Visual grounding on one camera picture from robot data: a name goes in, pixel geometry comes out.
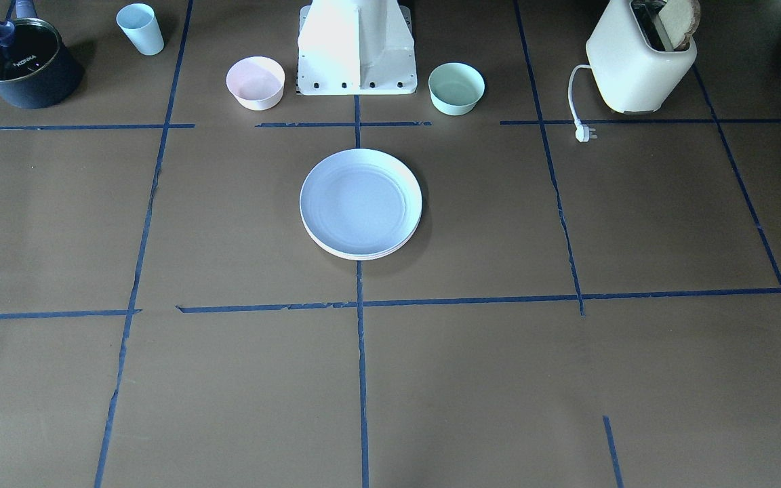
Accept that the cream plate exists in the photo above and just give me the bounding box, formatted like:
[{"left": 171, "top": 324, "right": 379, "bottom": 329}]
[{"left": 302, "top": 218, "right": 422, "bottom": 262}]

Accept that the bread slice in toaster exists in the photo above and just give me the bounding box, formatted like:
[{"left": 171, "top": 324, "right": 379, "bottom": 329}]
[{"left": 657, "top": 0, "right": 701, "bottom": 52}]

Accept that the cream toaster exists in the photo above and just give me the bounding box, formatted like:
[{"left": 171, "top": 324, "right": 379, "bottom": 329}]
[{"left": 586, "top": 1, "right": 697, "bottom": 114}]

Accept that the light blue cup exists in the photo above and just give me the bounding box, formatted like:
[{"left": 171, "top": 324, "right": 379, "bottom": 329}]
[{"left": 117, "top": 3, "right": 164, "bottom": 56}]

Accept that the pink bowl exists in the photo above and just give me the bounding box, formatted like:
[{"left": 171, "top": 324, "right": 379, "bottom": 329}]
[{"left": 226, "top": 56, "right": 285, "bottom": 111}]

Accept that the green bowl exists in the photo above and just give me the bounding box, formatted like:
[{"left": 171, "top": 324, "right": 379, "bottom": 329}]
[{"left": 428, "top": 62, "right": 486, "bottom": 115}]

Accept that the white power plug cable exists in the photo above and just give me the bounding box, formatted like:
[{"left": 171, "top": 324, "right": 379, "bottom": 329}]
[{"left": 568, "top": 64, "right": 599, "bottom": 144}]

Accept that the blue plate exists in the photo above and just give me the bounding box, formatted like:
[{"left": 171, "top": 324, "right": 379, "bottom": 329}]
[{"left": 300, "top": 148, "right": 424, "bottom": 226}]

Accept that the dark blue pot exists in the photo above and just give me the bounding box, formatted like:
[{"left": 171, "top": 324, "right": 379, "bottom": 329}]
[{"left": 0, "top": 1, "right": 85, "bottom": 109}]

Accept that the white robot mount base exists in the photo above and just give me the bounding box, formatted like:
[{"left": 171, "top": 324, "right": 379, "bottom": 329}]
[{"left": 296, "top": 1, "right": 418, "bottom": 96}]

